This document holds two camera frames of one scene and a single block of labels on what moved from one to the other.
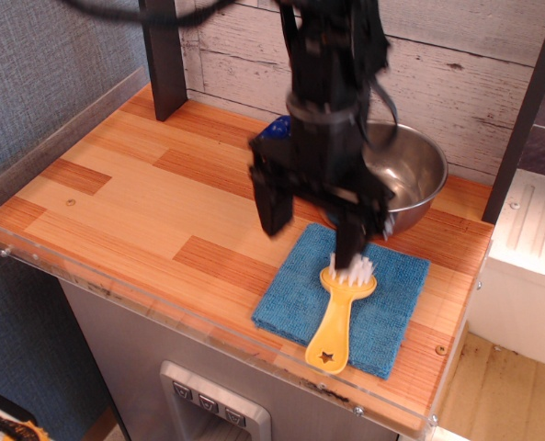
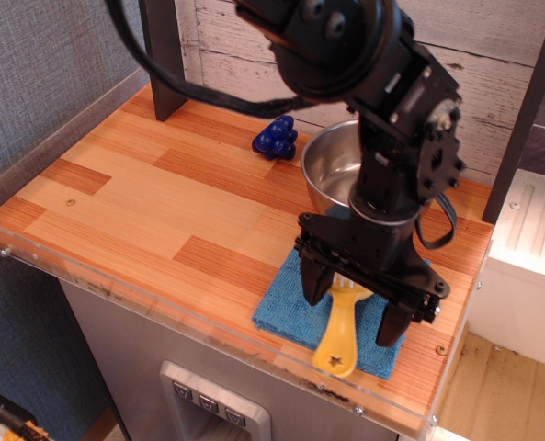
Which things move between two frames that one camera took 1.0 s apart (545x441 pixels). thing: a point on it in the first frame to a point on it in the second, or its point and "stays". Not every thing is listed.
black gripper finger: [275, 205] to [317, 279]
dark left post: [165, 62] stays
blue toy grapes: [279, 129] stays
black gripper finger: [352, 228] to [393, 323]
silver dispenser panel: [197, 409] stays
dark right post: [515, 152] stays
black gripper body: [323, 155] to [381, 260]
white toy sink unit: [520, 298] stays
